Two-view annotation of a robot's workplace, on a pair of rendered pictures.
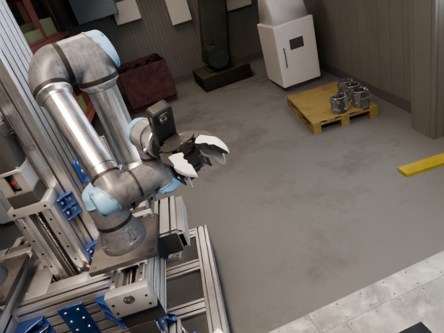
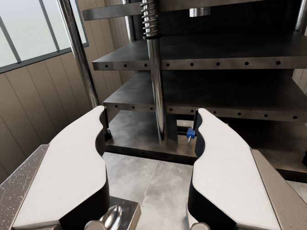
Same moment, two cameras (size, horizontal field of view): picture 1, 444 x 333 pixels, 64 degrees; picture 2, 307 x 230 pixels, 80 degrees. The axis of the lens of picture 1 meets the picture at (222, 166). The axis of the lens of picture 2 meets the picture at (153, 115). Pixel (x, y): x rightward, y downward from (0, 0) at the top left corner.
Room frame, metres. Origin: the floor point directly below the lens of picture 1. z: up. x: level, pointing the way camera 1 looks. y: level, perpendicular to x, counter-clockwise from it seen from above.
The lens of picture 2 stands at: (0.65, 0.08, 1.52)
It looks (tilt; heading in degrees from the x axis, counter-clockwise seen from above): 30 degrees down; 211
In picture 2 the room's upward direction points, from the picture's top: 7 degrees counter-clockwise
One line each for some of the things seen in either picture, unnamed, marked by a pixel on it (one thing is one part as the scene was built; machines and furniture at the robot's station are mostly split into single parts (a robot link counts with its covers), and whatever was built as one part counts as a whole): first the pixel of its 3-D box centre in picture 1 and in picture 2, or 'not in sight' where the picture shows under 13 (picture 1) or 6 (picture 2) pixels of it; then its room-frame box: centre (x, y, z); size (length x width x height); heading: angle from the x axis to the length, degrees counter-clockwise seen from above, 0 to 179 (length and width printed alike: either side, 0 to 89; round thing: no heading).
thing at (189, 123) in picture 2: not in sight; (204, 112); (-0.43, -0.16, 0.87); 0.50 x 0.27 x 0.17; 9
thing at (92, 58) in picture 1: (117, 124); not in sight; (1.06, 0.27, 1.41); 0.15 x 0.12 x 0.55; 117
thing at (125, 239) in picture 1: (119, 228); not in sight; (1.00, 0.39, 1.09); 0.15 x 0.15 x 0.10
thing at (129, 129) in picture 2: not in sight; (198, 120); (-0.50, -0.22, 0.75); 1.30 x 0.84 x 0.06; 99
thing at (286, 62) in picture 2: not in sight; (200, 47); (-0.55, -0.23, 1.26); 1.10 x 0.74 x 0.05; 99
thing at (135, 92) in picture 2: not in sight; (199, 84); (-0.55, -0.23, 1.01); 1.10 x 0.74 x 0.05; 99
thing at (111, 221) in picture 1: (106, 199); not in sight; (1.00, 0.38, 1.20); 0.13 x 0.12 x 0.14; 117
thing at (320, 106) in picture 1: (326, 98); not in sight; (3.84, -1.40, 0.15); 1.07 x 0.75 x 0.30; 1
